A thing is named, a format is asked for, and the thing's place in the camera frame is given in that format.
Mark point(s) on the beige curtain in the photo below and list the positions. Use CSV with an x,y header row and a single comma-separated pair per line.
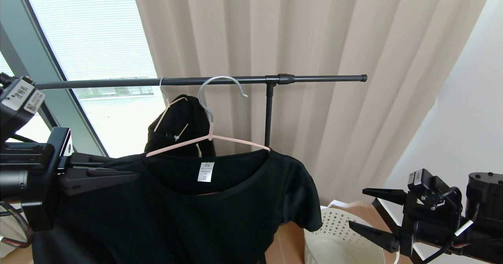
x,y
334,32

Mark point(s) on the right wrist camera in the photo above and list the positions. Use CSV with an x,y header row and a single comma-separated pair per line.
x,y
428,189

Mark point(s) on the white laundry basket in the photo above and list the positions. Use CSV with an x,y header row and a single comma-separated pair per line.
x,y
338,248

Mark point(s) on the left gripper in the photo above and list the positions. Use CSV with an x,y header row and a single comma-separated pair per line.
x,y
39,177

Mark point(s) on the black clothes rack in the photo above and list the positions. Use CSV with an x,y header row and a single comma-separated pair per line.
x,y
314,78

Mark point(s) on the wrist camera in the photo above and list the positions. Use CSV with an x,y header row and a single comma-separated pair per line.
x,y
428,189
19,107

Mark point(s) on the pink clothes hanger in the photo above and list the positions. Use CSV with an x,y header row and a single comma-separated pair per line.
x,y
165,112
235,140

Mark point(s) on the black t-shirt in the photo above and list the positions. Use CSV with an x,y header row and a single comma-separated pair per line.
x,y
177,224

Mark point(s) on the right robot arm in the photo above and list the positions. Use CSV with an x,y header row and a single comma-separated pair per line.
x,y
485,201

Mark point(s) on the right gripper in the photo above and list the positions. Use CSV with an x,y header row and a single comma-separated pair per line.
x,y
432,228

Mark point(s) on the window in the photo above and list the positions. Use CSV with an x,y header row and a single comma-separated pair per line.
x,y
98,32

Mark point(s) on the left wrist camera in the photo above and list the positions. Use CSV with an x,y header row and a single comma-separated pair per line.
x,y
19,107

